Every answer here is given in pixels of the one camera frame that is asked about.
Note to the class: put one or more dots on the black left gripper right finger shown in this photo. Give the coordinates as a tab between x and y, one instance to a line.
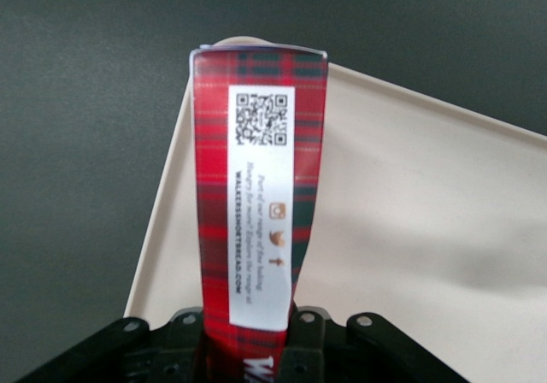
363	353

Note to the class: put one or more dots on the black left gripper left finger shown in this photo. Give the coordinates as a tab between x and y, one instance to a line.
128	357

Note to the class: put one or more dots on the red tartan cookie box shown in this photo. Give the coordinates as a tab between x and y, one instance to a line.
260	186

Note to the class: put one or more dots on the beige plastic tray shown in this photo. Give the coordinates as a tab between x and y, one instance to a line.
406	195

